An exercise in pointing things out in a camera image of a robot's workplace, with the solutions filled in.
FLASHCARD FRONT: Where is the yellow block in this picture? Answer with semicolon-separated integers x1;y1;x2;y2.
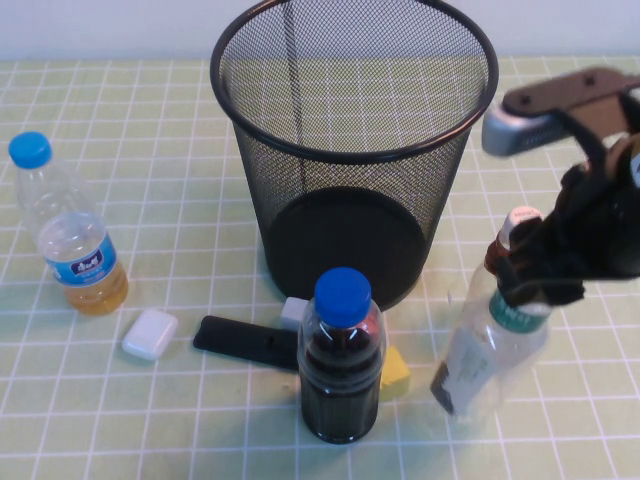
379;346;412;401

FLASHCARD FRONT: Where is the black mesh wastebasket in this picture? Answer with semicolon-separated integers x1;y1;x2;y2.
209;0;500;314

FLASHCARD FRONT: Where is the clear bottle green label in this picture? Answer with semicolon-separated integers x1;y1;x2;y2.
429;257;552;422

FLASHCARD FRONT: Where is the green checkered tablecloth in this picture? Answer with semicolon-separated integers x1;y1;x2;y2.
0;54;640;480

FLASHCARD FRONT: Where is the small white cube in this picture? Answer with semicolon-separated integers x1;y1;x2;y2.
279;296;307;332

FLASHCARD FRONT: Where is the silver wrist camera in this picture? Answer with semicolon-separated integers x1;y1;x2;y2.
482;106;572;157

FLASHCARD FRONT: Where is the dark camera mount bracket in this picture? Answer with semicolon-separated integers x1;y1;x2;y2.
501;67;640;174

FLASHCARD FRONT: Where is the white earbud case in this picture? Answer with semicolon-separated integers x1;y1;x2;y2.
121;308;180;360

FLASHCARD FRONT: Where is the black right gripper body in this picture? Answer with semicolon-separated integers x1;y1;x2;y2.
529;134;640;282

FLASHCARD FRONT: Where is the blue label bottle yellow liquid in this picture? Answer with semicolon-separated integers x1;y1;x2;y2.
8;131;130;317

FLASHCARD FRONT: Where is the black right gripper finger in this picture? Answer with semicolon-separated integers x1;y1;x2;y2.
495;219;546;307
542;277;586;306

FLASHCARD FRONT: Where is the dark cola bottle blue cap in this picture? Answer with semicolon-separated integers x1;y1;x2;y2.
296;266;387;444

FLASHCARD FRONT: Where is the black flat remote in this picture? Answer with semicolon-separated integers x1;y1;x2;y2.
192;314;301;372

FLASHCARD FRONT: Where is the brown label bottle white cap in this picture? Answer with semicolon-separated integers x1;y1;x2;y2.
483;205;545;277

